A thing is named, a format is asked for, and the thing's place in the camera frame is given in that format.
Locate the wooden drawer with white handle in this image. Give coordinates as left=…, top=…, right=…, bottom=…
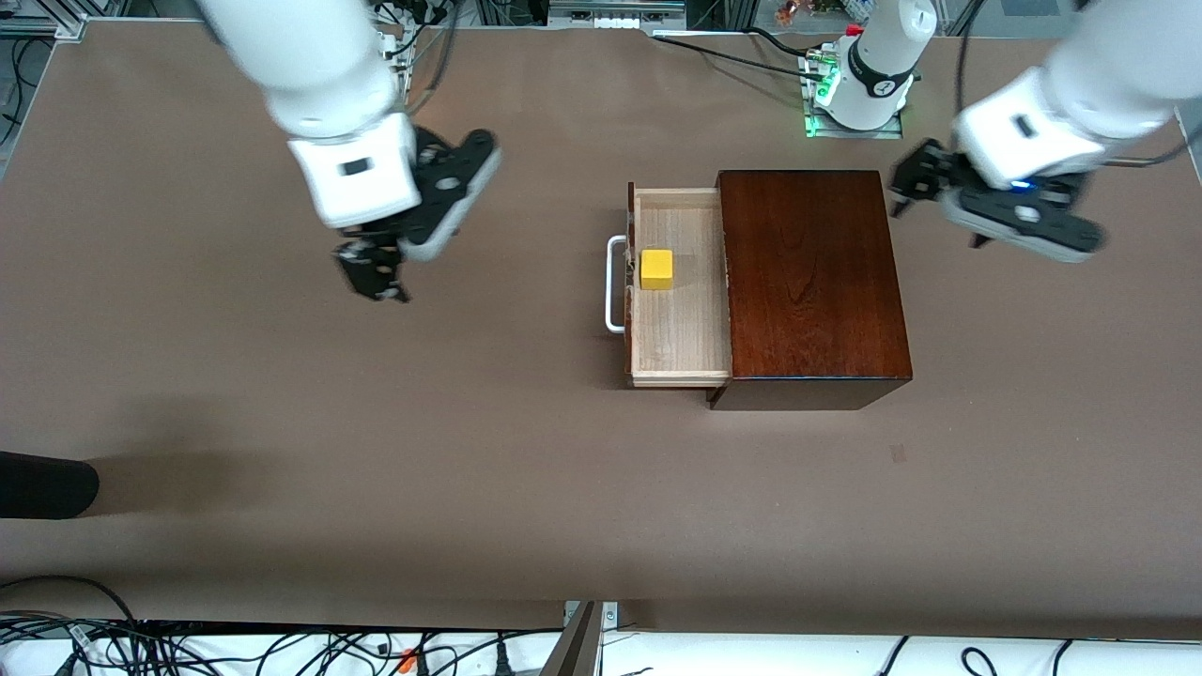
left=605, top=183, right=733, bottom=389

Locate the dark wooden cabinet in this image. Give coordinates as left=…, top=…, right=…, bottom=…
left=706, top=170, right=914, bottom=411

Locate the grey metal device box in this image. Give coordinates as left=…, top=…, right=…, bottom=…
left=549, top=0, right=686, bottom=29

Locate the black cylindrical object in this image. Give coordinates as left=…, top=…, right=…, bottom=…
left=0, top=451, right=100, bottom=520

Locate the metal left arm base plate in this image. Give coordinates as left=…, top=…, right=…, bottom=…
left=803, top=56, right=904, bottom=140

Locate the black cable on table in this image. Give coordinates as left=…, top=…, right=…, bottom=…
left=653, top=36, right=820, bottom=80

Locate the aluminium frame profile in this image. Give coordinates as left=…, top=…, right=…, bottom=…
left=0, top=0, right=104, bottom=44

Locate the aluminium frame strut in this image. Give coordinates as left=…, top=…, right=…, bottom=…
left=540, top=601, right=619, bottom=676

